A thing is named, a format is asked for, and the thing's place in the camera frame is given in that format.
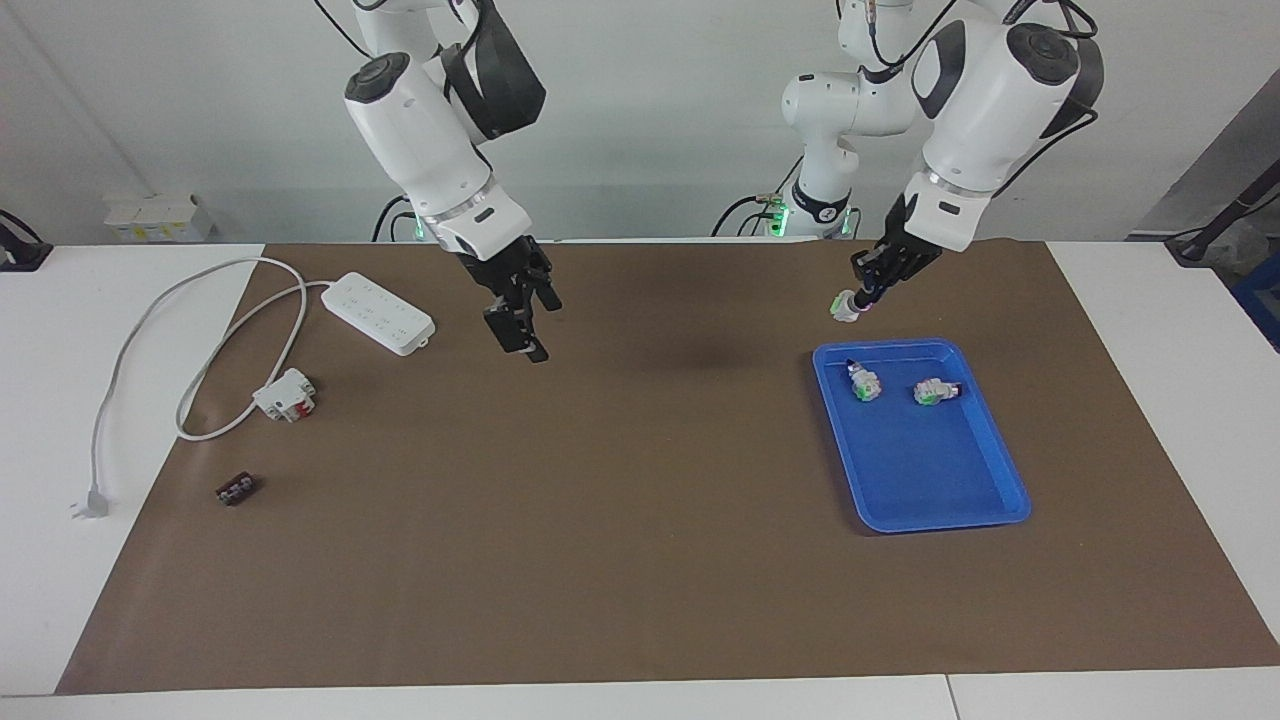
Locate white power strip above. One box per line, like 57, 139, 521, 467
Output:
322, 271, 437, 357

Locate blue plastic tray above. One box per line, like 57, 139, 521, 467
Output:
811, 338, 1033, 535

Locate brown table mat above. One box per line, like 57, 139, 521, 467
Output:
55, 238, 1280, 696

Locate white circuit breaker red levers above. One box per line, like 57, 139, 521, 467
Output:
252, 367, 318, 424

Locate black stand pole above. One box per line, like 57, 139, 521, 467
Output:
1165, 160, 1280, 266

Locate white cardboard box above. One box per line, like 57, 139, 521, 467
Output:
103, 193, 216, 243

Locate blue crate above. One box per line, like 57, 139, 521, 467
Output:
1232, 255, 1280, 351

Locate white power cable with plug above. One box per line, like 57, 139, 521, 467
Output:
70, 256, 336, 521

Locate black clamp mount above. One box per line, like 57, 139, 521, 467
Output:
0, 210, 53, 273

